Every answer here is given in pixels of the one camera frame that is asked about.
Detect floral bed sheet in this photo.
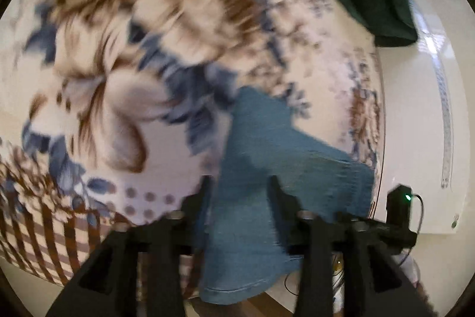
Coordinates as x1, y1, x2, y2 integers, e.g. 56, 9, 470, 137
0, 0, 387, 284

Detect light blue jeans pants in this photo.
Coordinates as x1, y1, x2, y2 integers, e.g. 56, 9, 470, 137
198, 86, 375, 305

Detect white bed headboard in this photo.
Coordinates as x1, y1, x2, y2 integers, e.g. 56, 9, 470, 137
375, 0, 466, 234

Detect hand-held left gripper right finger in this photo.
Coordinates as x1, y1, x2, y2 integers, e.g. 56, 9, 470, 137
267, 175, 436, 317

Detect black cable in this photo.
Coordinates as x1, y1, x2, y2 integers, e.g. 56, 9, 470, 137
284, 259, 308, 297

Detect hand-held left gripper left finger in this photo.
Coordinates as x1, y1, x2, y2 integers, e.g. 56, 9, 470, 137
45, 176, 214, 317

